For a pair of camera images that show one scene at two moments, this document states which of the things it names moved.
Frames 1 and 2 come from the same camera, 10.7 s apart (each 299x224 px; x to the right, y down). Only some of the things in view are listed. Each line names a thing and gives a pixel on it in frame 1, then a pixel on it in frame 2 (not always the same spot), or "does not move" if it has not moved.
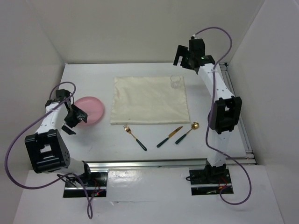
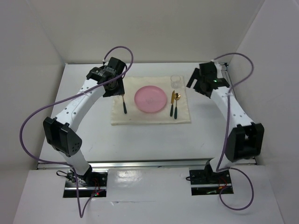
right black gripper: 181,51 -> 195,75
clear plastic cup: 175,80 does not move
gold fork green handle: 128,130 -> 124,105
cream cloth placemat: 148,99 does not move
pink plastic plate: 91,106 -> 150,99
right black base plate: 200,185 does not move
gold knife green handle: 171,134 -> 172,101
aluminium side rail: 238,158 does not move
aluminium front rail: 146,164 does not move
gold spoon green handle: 194,125 -> 177,96
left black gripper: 79,115 -> 119,90
